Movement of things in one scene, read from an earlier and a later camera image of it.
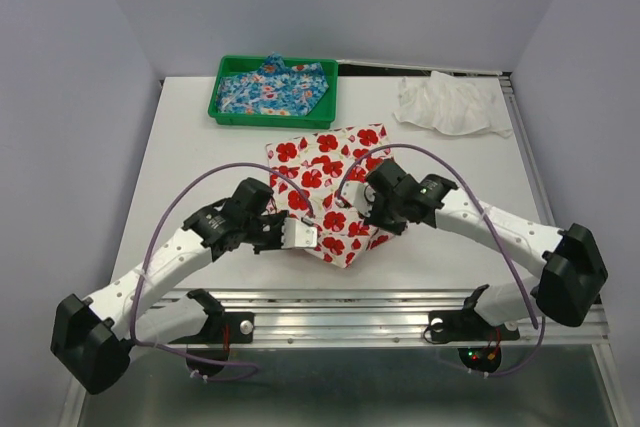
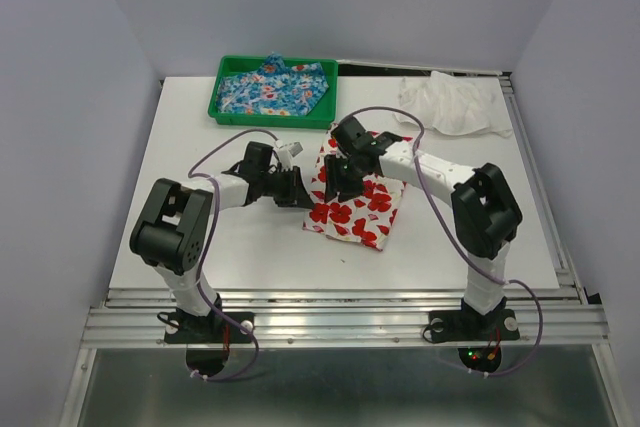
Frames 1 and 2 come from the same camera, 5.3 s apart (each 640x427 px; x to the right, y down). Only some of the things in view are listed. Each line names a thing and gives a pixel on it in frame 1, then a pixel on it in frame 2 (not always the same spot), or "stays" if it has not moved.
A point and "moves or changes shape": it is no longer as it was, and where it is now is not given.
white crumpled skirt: (450, 104) stays
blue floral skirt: (279, 89) stays
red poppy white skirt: (308, 171) moves or changes shape
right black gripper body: (386, 217) → (354, 155)
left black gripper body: (265, 232) → (273, 185)
